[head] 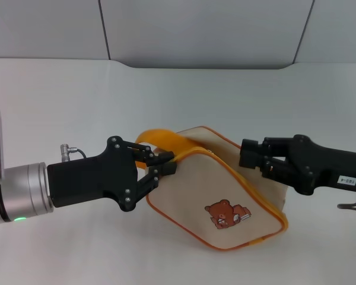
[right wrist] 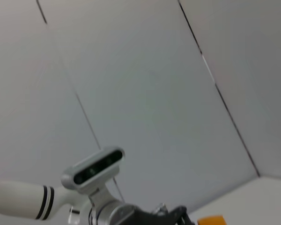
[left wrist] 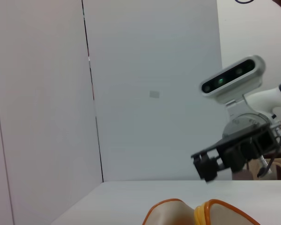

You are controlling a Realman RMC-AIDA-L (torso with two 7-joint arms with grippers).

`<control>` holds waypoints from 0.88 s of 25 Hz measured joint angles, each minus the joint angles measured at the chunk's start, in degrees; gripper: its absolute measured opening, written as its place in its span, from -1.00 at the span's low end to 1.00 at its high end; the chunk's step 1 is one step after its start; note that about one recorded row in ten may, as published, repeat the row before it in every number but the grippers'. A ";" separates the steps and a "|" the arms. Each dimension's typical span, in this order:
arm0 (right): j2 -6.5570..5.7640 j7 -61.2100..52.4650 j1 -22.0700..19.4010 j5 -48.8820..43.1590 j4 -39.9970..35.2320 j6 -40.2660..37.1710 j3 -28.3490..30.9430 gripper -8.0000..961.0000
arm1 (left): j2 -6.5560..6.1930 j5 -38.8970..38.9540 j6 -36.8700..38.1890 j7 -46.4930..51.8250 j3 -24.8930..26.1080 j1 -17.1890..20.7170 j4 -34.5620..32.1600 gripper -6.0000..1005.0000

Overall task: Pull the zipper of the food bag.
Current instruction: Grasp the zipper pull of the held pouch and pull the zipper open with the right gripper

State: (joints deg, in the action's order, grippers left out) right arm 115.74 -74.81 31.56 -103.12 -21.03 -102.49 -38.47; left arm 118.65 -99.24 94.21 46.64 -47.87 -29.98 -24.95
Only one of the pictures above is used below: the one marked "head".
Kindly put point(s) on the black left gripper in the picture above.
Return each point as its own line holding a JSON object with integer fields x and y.
{"x": 89, "y": 181}

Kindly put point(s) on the beige orange-trimmed bear food bag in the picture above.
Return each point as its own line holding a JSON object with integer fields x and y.
{"x": 201, "y": 184}

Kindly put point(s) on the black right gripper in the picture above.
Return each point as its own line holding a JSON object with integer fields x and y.
{"x": 329, "y": 169}

